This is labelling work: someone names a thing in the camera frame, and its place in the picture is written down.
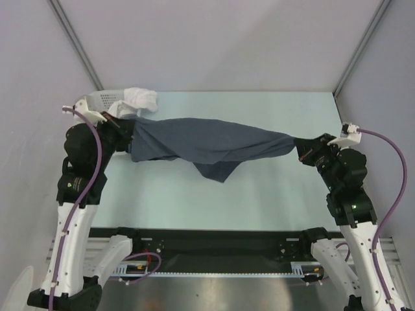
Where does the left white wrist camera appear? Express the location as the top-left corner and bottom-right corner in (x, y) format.
(62, 98), (106, 126)

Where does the aluminium frame post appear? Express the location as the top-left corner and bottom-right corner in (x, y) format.
(333, 0), (394, 98)
(47, 0), (104, 91)

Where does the blue tank top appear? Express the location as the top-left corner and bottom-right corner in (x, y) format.
(129, 118), (295, 183)

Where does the slotted cable duct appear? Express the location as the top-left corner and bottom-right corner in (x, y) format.
(110, 262), (324, 279)

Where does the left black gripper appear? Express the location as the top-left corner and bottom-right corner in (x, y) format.
(93, 109), (137, 167)

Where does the white plastic basket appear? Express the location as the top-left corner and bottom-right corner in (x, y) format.
(77, 89), (124, 113)

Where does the aluminium front rail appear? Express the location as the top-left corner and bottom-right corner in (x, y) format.
(85, 237), (399, 263)

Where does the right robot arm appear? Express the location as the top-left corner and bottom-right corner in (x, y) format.
(294, 134), (407, 310)

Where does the right aluminium frame post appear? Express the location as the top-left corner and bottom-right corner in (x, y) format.
(333, 0), (394, 98)

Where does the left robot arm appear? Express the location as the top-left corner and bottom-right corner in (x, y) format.
(27, 112), (143, 310)

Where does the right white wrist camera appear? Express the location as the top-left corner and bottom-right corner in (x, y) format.
(327, 122), (362, 149)

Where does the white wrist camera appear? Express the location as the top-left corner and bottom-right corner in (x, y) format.
(62, 98), (106, 126)
(327, 122), (362, 149)

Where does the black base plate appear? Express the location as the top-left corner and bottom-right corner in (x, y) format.
(89, 227), (338, 273)

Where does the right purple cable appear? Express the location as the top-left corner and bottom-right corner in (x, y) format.
(306, 128), (408, 311)

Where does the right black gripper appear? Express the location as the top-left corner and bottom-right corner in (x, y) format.
(293, 132), (340, 190)

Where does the white tank top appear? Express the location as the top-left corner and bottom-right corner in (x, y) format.
(107, 87), (158, 119)

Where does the left aluminium frame post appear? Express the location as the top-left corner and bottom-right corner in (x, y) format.
(47, 0), (104, 91)

